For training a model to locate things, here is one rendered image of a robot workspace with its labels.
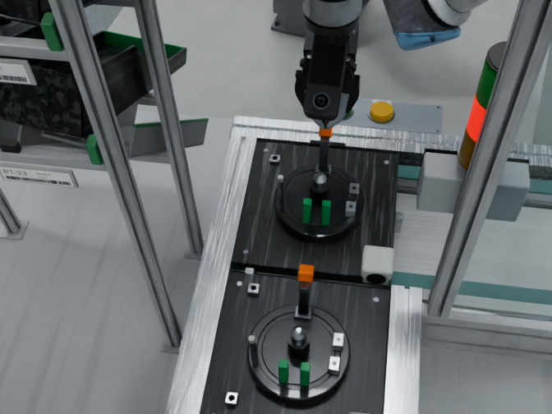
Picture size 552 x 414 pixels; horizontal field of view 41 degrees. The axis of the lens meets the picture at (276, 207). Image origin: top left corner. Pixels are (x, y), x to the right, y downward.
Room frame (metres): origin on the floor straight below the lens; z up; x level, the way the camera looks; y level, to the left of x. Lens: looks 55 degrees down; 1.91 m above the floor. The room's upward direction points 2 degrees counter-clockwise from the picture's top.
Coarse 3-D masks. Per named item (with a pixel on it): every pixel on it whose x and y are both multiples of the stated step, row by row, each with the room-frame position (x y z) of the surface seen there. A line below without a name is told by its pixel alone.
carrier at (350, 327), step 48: (240, 288) 0.52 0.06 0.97; (288, 288) 0.52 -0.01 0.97; (336, 288) 0.51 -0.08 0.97; (240, 336) 0.44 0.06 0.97; (288, 336) 0.42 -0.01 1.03; (336, 336) 0.42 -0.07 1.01; (384, 336) 0.44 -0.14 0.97; (240, 384) 0.37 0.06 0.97; (288, 384) 0.36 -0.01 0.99; (336, 384) 0.36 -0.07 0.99
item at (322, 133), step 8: (320, 128) 0.73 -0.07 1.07; (320, 136) 0.73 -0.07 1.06; (328, 136) 0.73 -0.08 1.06; (320, 144) 0.73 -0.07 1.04; (328, 144) 0.71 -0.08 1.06; (320, 152) 0.72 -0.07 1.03; (328, 152) 0.72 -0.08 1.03; (320, 160) 0.72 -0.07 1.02; (328, 160) 0.72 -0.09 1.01; (320, 168) 0.71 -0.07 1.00
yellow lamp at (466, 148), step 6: (468, 138) 0.51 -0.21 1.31; (462, 144) 0.51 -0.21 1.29; (468, 144) 0.50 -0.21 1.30; (474, 144) 0.50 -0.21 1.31; (462, 150) 0.51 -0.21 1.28; (468, 150) 0.50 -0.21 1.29; (462, 156) 0.51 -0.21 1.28; (468, 156) 0.50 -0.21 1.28; (462, 162) 0.50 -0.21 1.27; (468, 162) 0.50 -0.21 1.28
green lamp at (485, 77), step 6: (486, 66) 0.51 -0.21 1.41; (486, 72) 0.51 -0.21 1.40; (492, 72) 0.50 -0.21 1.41; (480, 78) 0.52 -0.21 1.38; (486, 78) 0.50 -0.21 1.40; (492, 78) 0.50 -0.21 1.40; (480, 84) 0.51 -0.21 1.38; (486, 84) 0.50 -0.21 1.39; (492, 84) 0.50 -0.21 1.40; (480, 90) 0.51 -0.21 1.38; (486, 90) 0.50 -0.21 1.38; (480, 96) 0.51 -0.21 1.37; (486, 96) 0.50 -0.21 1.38; (480, 102) 0.50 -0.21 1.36; (486, 102) 0.50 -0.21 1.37
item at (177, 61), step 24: (96, 48) 0.79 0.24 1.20; (120, 48) 0.80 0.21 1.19; (168, 48) 0.78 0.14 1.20; (48, 72) 0.57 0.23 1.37; (72, 72) 0.70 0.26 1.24; (120, 72) 0.62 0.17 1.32; (144, 72) 0.66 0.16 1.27; (0, 96) 0.57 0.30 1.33; (24, 96) 0.57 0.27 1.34; (48, 96) 0.56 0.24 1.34; (72, 96) 0.55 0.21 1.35; (120, 96) 0.61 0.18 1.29; (24, 120) 0.56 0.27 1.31; (48, 120) 0.55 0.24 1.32; (72, 120) 0.54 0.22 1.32
